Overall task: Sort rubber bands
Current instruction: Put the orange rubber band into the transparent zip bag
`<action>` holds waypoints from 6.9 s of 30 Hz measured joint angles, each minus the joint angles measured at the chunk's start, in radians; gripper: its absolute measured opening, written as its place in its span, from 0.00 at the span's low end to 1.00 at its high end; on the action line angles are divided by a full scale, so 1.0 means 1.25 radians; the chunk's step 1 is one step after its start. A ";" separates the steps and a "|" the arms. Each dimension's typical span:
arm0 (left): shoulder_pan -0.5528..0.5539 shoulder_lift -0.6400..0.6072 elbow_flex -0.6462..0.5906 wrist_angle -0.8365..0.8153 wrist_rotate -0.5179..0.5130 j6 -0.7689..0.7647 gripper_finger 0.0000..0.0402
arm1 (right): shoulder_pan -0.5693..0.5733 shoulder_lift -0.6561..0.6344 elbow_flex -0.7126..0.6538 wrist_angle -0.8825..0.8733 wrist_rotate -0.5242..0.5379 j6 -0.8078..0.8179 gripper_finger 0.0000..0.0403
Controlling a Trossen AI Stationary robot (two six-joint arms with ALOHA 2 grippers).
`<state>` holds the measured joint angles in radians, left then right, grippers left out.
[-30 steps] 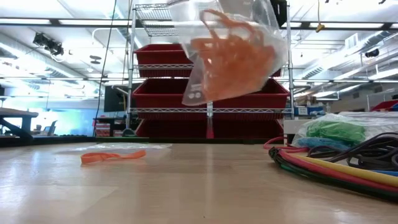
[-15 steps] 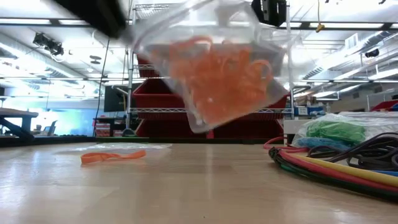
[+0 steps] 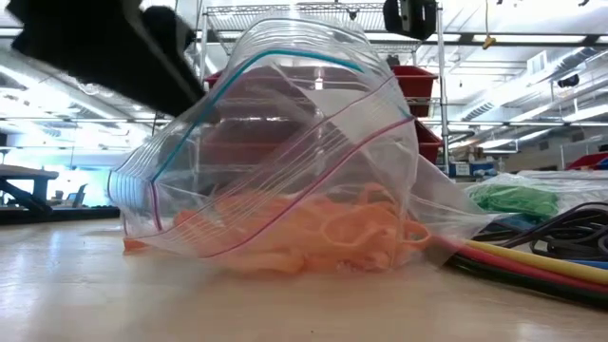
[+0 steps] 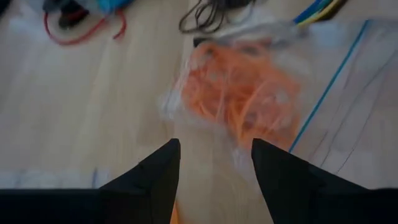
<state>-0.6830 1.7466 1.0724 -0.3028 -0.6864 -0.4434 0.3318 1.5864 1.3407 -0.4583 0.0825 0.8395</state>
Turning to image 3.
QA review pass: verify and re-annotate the clear zip bag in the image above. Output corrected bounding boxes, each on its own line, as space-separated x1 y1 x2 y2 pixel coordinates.
106 13 495 276
463 169 608 224

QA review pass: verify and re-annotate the orange rubber bands pile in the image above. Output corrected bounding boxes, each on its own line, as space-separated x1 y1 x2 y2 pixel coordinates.
123 182 432 276

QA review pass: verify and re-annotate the green rubber bands pile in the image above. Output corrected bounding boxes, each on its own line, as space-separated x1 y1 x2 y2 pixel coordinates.
467 182 562 220

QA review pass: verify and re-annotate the blue rubber bands pile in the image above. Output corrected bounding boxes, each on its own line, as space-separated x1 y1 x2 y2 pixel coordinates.
496 213 541 233

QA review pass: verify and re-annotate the dark purple rubber bands pile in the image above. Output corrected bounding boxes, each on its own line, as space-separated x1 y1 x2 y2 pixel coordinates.
474 201 608 262

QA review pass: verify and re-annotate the black background table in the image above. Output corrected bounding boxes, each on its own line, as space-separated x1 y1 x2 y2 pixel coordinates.
0 163 61 215

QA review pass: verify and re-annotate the yellow hanging tag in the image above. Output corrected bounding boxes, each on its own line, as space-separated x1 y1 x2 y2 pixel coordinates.
482 4 497 50

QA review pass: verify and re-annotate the chrome wire shelf cart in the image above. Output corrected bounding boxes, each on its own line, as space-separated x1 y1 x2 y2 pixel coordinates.
189 0 471 184

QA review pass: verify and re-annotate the multicolour cable bundle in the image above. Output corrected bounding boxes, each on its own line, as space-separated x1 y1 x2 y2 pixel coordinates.
444 235 608 308

